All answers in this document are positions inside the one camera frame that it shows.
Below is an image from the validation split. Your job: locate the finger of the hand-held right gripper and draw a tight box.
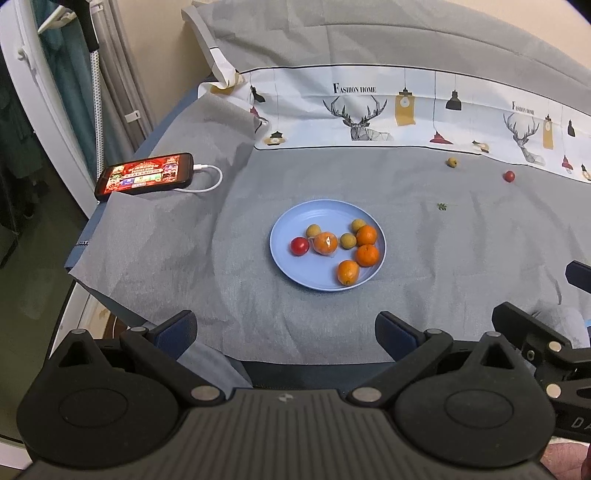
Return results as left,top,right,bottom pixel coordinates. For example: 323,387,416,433
491,302,591,385
565,260,591,294

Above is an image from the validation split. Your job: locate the white charging cable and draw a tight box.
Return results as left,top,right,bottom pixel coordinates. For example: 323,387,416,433
177,163,223,194

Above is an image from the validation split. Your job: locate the black smartphone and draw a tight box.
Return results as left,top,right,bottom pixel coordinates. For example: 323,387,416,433
94,152,194,201

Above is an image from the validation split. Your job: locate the plastic-wrapped orange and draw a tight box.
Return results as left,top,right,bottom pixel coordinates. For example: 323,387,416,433
312,231,339,257

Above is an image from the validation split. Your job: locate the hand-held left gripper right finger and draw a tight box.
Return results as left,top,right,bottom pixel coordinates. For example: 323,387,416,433
346,311,528,408

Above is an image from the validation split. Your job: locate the grey duvet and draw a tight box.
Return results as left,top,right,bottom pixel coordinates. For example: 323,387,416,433
191,0,591,114

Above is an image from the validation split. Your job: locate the light blue plate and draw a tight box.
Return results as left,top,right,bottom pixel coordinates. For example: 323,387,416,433
270,199,387,292

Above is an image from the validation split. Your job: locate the teal hanging garment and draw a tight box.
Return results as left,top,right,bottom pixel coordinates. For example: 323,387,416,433
33,0,100,178

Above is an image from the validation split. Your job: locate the grey curtain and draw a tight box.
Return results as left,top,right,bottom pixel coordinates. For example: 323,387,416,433
98,0,156,155

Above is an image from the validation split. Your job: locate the grey bed cover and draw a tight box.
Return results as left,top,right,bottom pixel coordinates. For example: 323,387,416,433
68,95,591,366

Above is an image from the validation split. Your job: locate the blue mattress sheet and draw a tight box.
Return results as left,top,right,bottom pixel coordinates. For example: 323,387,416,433
64,87,399,391

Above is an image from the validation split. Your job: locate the white braided steamer hose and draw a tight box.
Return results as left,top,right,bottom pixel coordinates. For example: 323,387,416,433
78,0,107,175

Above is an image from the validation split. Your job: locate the dark hanging garment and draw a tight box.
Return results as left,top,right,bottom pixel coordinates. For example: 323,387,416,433
0,69,40,271

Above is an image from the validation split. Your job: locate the white printed sheet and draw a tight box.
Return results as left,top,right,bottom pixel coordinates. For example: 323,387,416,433
180,6,591,186

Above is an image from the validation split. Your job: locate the person's right hand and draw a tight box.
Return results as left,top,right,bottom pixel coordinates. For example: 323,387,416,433
539,440,591,480

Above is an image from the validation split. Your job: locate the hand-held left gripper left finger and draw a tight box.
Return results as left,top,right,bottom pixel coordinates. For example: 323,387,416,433
45,310,228,408

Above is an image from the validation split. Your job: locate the white wardrobe frame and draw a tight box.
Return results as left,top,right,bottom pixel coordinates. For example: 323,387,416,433
0,0,103,219

